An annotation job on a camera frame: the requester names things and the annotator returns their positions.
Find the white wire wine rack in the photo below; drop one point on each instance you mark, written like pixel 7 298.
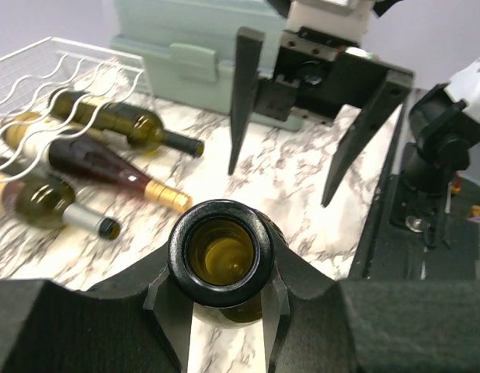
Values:
pixel 32 78

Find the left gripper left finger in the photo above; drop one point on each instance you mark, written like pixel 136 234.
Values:
pixel 135 321

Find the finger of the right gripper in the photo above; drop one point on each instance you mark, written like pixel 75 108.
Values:
pixel 390 93
pixel 248 47

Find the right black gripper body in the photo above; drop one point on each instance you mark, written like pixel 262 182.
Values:
pixel 316 74

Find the green bottle silver neck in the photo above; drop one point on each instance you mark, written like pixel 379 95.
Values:
pixel 50 203

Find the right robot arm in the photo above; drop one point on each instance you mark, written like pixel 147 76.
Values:
pixel 446 124

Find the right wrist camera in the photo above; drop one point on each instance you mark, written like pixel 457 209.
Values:
pixel 347 20

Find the red wine bottle gold cap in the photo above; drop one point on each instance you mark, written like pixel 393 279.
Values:
pixel 88 158

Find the green bottle black neck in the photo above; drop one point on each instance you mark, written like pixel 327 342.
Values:
pixel 221 254

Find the translucent plastic storage box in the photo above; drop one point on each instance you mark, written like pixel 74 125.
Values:
pixel 188 47

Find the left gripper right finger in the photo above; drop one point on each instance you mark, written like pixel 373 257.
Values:
pixel 316 324

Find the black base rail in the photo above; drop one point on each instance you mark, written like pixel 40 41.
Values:
pixel 413 235

